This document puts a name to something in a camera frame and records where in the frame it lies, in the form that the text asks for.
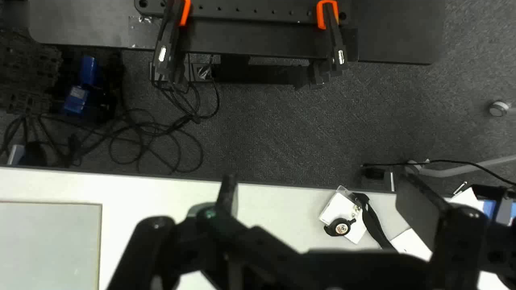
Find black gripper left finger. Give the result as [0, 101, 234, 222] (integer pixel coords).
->
[106, 214, 190, 290]

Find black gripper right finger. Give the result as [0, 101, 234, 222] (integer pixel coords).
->
[434, 206, 488, 290]

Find white paper sheet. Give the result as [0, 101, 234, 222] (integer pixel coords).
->
[388, 227, 432, 263]

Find grey table mat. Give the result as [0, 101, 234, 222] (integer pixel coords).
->
[0, 200, 103, 290]

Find grey round floor cap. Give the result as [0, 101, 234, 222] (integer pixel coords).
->
[487, 98, 511, 118]

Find blue plug box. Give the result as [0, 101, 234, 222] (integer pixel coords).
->
[63, 53, 101, 118]

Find orange black clamp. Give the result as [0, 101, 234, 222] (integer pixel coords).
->
[151, 0, 193, 84]
[313, 0, 350, 69]

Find black breadboard plate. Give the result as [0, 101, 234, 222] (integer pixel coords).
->
[134, 0, 359, 55]

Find tangled black floor cables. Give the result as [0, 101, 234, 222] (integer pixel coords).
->
[3, 74, 222, 174]

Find grey base plate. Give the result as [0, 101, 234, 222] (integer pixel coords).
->
[26, 0, 446, 68]

